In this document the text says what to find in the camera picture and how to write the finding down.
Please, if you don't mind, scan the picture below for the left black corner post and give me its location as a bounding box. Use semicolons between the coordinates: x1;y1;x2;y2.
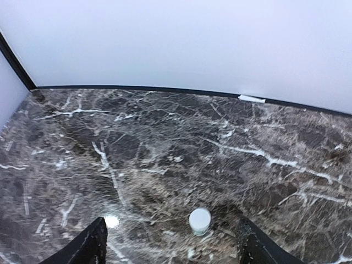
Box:
0;33;37;91

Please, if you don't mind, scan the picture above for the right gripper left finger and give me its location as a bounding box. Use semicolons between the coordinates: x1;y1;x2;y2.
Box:
40;217;108;264

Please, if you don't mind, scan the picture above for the white green glue stick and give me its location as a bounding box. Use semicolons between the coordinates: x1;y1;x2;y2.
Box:
188;207;212;236

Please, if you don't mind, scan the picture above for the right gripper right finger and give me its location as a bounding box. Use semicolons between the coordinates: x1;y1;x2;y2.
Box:
238;218;302;264

